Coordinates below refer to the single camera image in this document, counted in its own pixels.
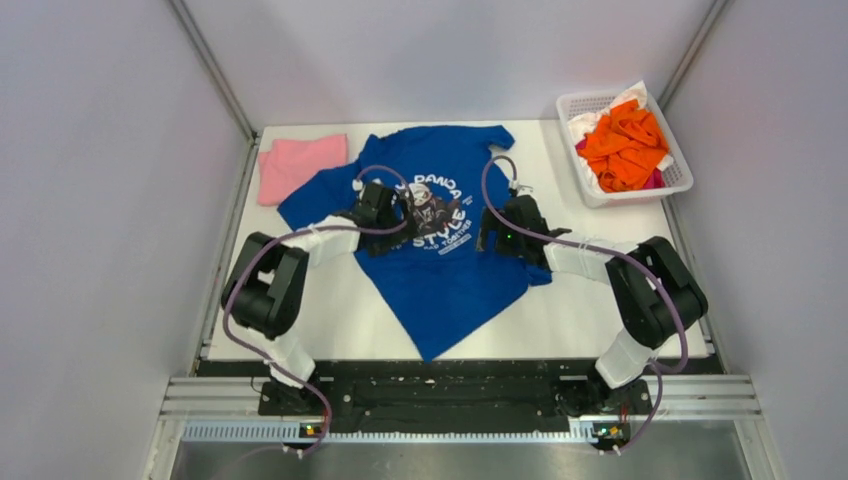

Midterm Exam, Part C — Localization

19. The aluminium frame rail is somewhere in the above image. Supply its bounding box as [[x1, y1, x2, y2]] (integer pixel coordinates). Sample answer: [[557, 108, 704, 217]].
[[159, 375, 762, 446]]

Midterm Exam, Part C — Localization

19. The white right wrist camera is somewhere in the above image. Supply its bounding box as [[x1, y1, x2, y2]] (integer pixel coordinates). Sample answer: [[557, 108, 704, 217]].
[[508, 179, 534, 197]]

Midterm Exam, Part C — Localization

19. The blue panda print t-shirt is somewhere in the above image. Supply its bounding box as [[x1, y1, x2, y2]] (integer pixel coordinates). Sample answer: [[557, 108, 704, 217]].
[[277, 125, 552, 361]]

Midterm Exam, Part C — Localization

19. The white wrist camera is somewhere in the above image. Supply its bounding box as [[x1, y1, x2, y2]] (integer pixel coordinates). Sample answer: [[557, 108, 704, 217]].
[[508, 179, 534, 197], [351, 178, 365, 198]]

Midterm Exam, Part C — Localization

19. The orange t-shirt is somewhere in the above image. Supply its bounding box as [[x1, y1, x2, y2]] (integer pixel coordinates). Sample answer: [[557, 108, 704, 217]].
[[585, 100, 670, 170]]

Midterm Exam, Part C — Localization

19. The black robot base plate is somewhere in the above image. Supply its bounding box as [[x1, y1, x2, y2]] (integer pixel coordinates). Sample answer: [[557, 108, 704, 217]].
[[198, 356, 723, 435]]

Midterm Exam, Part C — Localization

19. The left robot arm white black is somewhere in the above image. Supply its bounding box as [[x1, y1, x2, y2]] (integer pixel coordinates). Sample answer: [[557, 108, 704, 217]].
[[220, 181, 417, 414]]

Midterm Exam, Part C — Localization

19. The magenta garment in basket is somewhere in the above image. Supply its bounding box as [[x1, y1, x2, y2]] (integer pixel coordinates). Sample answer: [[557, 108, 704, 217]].
[[576, 139, 666, 193]]

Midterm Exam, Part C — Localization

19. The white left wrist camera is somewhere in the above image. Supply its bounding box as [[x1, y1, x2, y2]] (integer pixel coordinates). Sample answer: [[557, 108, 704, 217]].
[[351, 178, 365, 198]]

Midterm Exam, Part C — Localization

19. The white t-shirt in basket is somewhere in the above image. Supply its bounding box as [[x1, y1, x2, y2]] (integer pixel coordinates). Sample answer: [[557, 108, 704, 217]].
[[567, 80, 676, 172]]

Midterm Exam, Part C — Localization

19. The folded pink t-shirt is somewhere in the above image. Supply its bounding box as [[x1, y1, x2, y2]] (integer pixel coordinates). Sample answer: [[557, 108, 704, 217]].
[[257, 134, 348, 207]]

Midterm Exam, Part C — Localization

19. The white plastic laundry basket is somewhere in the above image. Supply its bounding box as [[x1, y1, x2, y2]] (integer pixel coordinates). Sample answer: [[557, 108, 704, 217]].
[[555, 90, 694, 208]]

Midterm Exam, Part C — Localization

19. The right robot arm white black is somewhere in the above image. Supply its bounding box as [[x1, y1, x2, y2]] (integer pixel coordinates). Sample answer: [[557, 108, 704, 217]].
[[477, 195, 709, 412]]

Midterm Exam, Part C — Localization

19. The left metal corner post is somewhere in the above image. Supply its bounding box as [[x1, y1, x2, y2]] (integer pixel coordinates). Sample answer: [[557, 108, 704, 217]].
[[165, 0, 257, 142]]

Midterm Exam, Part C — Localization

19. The metal corner post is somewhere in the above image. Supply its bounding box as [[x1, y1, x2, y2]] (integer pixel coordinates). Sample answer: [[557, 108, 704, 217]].
[[657, 0, 734, 108], [165, 0, 257, 142]]

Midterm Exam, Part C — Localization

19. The right metal corner post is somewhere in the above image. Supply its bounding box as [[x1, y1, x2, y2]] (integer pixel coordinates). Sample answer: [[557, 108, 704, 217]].
[[657, 0, 734, 108]]

